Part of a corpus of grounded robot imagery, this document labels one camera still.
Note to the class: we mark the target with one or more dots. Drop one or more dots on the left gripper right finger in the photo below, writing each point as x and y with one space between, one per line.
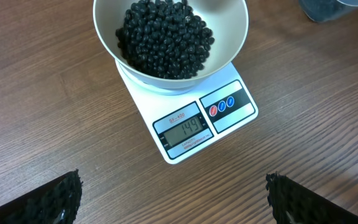
293 203

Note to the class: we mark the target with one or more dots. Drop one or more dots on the white round bowl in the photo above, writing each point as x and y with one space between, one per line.
228 20

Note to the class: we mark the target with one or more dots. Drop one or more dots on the white digital kitchen scale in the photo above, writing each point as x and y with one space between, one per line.
183 122

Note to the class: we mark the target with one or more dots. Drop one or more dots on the black beans in bowl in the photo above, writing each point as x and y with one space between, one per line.
165 39

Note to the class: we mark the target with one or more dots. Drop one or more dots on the clear plastic container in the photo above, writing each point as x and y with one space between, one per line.
320 11

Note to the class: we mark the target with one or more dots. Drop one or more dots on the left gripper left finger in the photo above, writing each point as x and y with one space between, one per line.
57 201

